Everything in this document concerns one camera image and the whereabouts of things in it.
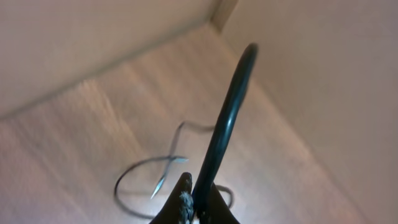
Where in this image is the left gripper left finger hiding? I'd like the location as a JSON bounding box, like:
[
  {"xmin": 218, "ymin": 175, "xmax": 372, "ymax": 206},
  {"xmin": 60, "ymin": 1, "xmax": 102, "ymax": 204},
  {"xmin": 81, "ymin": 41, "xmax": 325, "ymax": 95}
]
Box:
[{"xmin": 150, "ymin": 172, "xmax": 194, "ymax": 224}]

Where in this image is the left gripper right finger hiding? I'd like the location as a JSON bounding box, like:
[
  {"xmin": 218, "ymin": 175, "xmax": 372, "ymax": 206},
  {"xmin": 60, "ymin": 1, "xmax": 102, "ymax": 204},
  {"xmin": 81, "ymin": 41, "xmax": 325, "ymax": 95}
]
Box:
[{"xmin": 198, "ymin": 184, "xmax": 239, "ymax": 224}]

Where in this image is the thin black usb cable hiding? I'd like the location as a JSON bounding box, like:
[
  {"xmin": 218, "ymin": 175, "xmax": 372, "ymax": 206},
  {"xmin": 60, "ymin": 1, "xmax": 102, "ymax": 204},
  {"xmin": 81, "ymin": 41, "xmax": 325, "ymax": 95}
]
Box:
[{"xmin": 113, "ymin": 120, "xmax": 234, "ymax": 220}]

